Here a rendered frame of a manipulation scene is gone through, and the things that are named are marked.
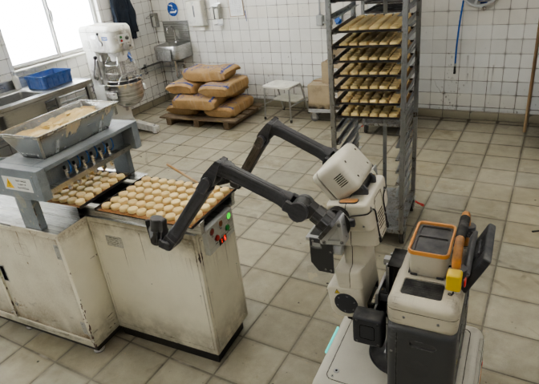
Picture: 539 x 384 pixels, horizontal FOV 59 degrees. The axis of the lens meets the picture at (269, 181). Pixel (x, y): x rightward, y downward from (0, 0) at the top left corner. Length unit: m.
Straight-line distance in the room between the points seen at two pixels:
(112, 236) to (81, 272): 0.27
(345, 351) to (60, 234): 1.49
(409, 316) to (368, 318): 0.23
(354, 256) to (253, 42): 5.06
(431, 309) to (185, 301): 1.28
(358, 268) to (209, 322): 0.90
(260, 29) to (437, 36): 2.28
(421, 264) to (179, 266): 1.16
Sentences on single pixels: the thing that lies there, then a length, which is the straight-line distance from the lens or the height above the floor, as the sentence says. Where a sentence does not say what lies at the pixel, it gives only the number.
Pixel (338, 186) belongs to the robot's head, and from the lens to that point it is 1.84.
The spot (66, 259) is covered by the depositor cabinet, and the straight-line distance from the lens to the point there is 2.67.
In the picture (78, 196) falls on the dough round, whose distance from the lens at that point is 2.75.
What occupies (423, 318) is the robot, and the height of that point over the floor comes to 0.75.
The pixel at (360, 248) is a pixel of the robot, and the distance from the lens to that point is 2.00.
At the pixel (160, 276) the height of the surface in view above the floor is 0.55.
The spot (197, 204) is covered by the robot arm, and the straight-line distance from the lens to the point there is 1.97.
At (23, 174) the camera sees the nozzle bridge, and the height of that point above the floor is 1.16.
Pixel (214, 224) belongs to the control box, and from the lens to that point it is 2.32.
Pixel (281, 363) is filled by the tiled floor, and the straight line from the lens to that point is 2.74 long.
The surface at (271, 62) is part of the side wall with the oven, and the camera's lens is 6.69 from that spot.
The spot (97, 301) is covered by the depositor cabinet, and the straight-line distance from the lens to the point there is 2.90.
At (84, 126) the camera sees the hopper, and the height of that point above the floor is 1.26.
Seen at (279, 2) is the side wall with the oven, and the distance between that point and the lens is 6.48.
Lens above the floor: 1.99
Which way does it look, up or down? 26 degrees down
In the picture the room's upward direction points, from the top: 6 degrees counter-clockwise
